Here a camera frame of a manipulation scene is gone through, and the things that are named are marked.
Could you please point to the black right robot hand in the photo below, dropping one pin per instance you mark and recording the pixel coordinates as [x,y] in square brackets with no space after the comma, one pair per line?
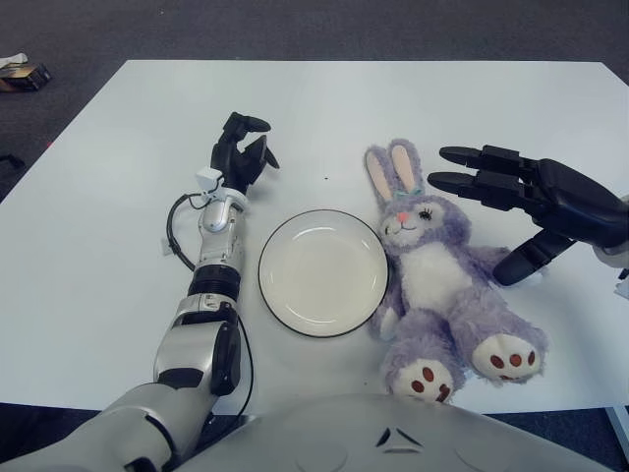
[565,196]

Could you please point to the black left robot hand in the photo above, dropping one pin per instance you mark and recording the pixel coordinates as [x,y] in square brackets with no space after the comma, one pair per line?
[236,159]

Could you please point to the purple plush bunny doll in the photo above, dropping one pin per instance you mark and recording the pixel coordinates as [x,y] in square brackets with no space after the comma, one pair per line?
[432,275]

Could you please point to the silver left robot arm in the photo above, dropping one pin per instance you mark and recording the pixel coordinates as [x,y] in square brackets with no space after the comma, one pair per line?
[218,251]

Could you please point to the white plate with black rim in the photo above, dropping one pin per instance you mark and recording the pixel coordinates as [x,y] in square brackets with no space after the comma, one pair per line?
[322,275]

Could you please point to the white left wrist module box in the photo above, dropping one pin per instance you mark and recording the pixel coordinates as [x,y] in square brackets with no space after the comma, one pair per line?
[209,179]

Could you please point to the dark cardboard box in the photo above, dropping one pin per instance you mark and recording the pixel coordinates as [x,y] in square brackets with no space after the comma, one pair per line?
[24,77]

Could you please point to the crumpled white paper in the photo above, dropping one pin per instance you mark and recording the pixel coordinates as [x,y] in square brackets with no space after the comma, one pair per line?
[11,60]

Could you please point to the grey robot torso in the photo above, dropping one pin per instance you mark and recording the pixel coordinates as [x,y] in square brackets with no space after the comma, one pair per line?
[393,442]

